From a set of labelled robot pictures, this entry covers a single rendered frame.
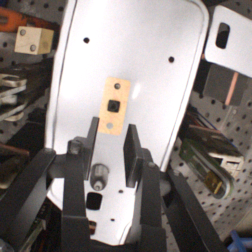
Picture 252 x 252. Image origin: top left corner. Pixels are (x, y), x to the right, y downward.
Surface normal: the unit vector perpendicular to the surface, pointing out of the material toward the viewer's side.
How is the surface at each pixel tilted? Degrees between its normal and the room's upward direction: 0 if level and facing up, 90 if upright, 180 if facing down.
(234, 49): 0
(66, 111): 0
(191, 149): 78
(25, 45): 0
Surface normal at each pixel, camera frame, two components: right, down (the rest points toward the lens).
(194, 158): -0.94, -0.11
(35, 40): 0.05, 0.36
